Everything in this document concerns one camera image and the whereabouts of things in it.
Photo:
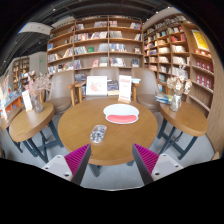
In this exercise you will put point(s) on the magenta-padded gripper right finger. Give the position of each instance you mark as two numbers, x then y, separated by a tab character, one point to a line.
166	165

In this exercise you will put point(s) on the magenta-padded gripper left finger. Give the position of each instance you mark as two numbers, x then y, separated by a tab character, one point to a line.
56	165

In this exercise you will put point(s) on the transparent computer mouse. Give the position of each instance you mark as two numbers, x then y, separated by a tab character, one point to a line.
98	133

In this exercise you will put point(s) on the white mouse pad red rest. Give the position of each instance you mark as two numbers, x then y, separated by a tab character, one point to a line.
116	109

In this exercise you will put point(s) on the round wooden side table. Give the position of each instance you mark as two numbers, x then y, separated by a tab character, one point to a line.
30	121
183	118
10	118

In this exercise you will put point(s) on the glass vase pale dried flowers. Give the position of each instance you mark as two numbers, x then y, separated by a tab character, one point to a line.
175	101

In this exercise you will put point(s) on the glass vase pink dried flowers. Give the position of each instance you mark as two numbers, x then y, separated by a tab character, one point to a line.
37	103

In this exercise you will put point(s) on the stack of colourful books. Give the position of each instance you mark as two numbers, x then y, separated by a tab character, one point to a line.
163	98

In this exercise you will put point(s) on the small white table sign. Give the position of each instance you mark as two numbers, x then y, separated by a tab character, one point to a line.
26	100

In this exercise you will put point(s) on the beige armchair wooden arms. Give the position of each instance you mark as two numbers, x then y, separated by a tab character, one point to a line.
103	71
145	83
60	86

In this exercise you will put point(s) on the white sign on wooden base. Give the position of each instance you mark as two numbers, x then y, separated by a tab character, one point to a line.
125	87

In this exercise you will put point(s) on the white framed red print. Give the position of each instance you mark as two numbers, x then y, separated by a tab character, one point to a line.
96	85

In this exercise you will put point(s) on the light blue book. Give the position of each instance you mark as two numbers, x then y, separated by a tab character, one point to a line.
136	80

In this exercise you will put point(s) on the dark cover book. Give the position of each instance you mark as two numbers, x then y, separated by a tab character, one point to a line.
113	87

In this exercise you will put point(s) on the distant wooden bookshelf unit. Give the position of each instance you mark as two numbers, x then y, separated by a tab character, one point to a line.
21	70

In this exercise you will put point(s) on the tall wooden bookshelf yellow poster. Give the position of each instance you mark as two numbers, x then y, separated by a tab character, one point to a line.
166	50

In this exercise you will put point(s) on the hanging white ceiling sign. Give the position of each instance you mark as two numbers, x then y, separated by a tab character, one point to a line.
35	28

